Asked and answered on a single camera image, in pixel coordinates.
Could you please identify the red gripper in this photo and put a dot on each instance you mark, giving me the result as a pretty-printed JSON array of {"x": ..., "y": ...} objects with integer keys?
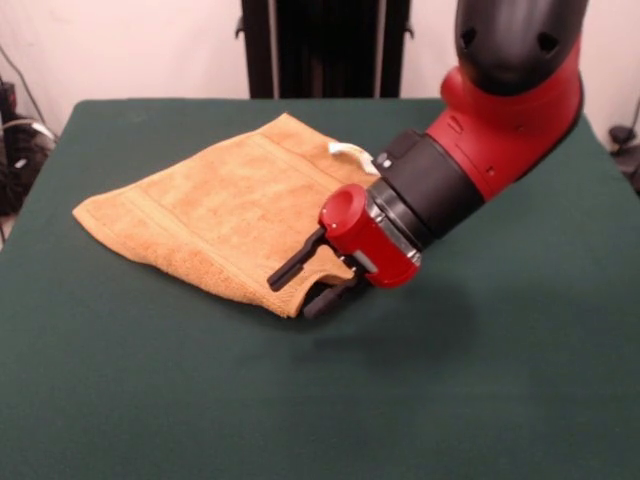
[{"x": 360, "y": 240}]

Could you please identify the tan terry towel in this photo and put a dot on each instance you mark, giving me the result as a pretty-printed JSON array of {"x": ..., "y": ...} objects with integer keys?
[{"x": 210, "y": 210}]

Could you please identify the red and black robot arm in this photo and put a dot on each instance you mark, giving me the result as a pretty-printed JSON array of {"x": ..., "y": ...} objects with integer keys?
[{"x": 500, "y": 125}]

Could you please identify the dark green table cloth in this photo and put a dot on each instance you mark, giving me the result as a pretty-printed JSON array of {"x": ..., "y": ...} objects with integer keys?
[{"x": 150, "y": 390}]

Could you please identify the black power strip with plugs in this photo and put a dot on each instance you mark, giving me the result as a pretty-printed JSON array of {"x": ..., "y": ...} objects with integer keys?
[{"x": 7, "y": 100}]

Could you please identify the black robot pedestal stand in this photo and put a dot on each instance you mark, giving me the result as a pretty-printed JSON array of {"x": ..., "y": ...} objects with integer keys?
[{"x": 325, "y": 50}]

